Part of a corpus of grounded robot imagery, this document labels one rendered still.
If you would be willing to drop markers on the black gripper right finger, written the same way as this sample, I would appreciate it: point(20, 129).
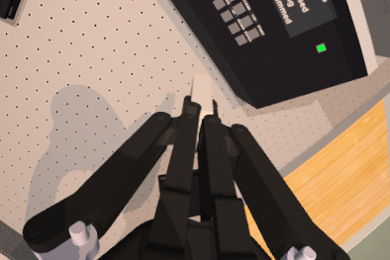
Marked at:
point(231, 153)

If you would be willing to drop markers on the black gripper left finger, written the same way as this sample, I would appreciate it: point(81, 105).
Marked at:
point(71, 228)

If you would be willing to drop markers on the beige lab instrument with lid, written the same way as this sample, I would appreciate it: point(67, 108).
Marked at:
point(271, 51)

